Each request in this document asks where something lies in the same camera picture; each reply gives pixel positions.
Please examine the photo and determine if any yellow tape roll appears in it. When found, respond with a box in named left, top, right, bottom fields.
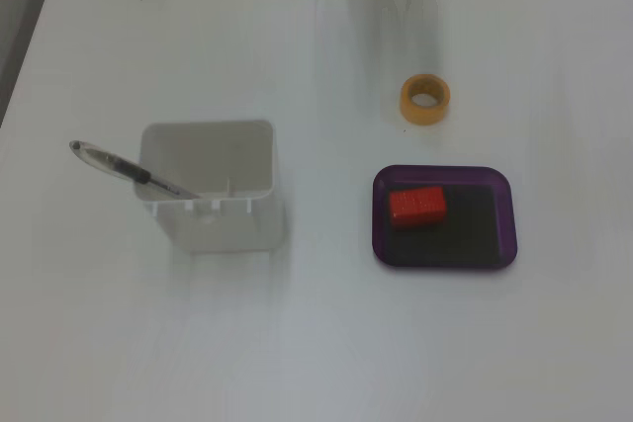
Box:
left=399, top=73, right=452, bottom=127

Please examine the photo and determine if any white square pen holder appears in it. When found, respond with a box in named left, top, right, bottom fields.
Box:
left=134, top=119, right=287, bottom=254

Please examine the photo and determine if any red ribbed block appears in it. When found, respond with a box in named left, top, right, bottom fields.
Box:
left=388, top=186, right=449, bottom=231

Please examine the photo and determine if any black ballpoint pen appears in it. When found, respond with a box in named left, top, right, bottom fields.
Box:
left=67, top=138, right=204, bottom=201

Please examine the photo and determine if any purple rectangular tray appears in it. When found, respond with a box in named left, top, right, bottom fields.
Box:
left=371, top=163, right=519, bottom=270

